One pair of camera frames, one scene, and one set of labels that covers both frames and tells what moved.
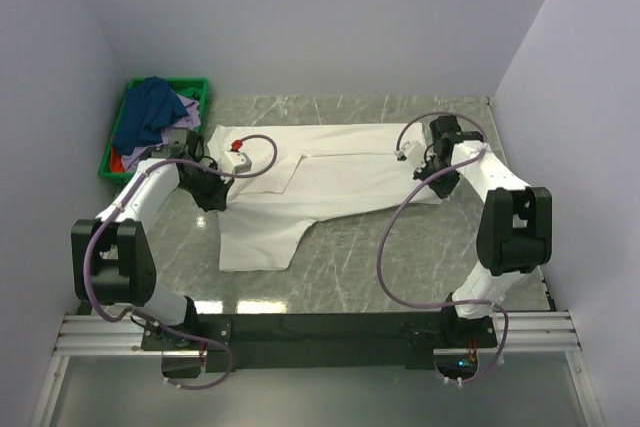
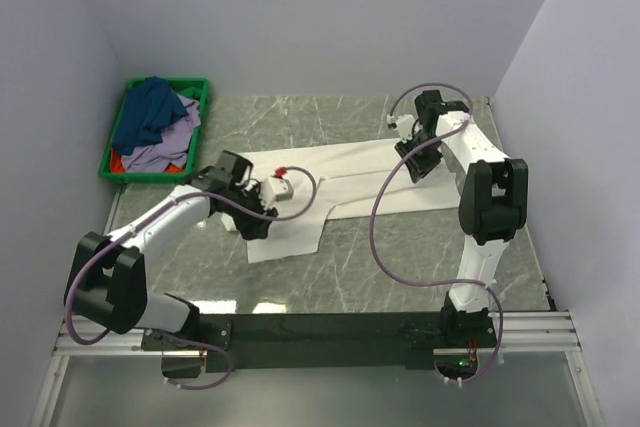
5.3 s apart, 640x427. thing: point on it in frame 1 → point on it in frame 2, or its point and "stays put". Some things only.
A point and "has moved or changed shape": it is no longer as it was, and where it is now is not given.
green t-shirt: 191,93 stays put
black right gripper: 444,190 → 419,168
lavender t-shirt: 192,120 stays put
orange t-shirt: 116,163 stays put
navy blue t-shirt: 145,111 stays put
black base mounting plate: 318,341 stays put
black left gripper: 217,200 → 253,227
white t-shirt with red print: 300,172 has moved or changed shape
